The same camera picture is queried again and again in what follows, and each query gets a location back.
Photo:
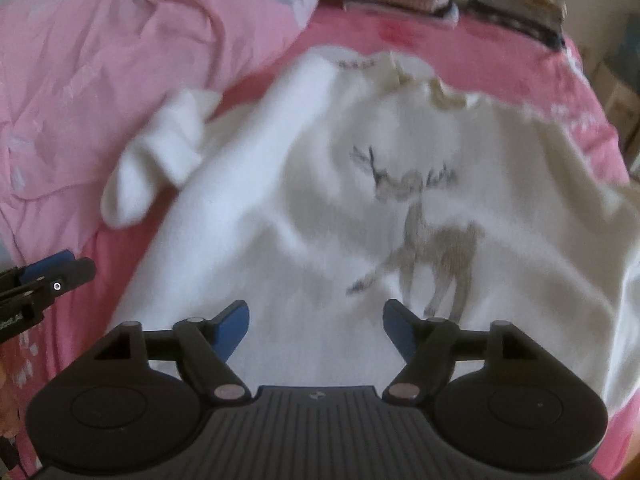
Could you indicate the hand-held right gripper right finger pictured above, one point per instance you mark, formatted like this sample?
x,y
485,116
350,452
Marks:
x,y
400,327

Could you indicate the pink and grey quilt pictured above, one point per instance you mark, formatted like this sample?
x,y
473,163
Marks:
x,y
125,60

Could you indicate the pink floral blanket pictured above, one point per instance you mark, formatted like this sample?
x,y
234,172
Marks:
x,y
115,270

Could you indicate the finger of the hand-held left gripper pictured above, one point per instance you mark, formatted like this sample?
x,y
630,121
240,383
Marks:
x,y
50,262
75,272

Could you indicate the stack of dark folded clothes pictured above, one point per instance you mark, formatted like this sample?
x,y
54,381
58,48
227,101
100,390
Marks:
x,y
515,0

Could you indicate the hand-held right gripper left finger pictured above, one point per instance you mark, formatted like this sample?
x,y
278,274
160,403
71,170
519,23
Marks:
x,y
232,327

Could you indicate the white deer print sweater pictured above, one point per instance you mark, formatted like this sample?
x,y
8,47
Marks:
x,y
325,185

